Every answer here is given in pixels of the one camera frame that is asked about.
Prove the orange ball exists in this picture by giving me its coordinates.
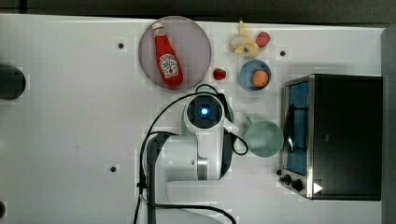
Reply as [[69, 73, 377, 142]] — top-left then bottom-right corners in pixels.
[[251, 70, 269, 88]]

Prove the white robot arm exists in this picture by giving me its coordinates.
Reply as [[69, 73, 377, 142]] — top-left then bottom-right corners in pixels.
[[139, 92, 238, 224]]

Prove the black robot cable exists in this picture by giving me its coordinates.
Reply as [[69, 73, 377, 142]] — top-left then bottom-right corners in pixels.
[[133, 83, 249, 224]]

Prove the large pink strawberry toy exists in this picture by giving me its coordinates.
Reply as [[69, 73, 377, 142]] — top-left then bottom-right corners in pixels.
[[255, 32, 271, 48]]

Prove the red plush ketchup bottle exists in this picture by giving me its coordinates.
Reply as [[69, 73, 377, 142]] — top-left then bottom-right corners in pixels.
[[151, 22, 184, 89]]

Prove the small red strawberry toy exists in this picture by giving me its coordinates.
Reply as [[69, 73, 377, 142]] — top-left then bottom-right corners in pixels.
[[213, 68, 227, 80]]

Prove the black cylinder cup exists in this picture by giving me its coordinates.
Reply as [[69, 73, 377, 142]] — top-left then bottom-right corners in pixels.
[[0, 64, 26, 101]]

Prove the blue bowl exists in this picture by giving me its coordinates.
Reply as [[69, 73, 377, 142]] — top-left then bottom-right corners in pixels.
[[238, 60, 271, 91]]

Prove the peeled banana toy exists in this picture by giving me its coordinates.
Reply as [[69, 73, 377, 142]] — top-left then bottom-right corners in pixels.
[[228, 21, 259, 57]]

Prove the black toaster oven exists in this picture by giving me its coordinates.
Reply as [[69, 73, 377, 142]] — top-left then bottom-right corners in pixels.
[[277, 74, 383, 201]]

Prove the grey oval plate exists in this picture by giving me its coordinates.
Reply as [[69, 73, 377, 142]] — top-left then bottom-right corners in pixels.
[[138, 16, 211, 91]]

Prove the mint green mug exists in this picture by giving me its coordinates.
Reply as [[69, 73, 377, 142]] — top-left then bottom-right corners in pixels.
[[245, 117, 284, 158]]

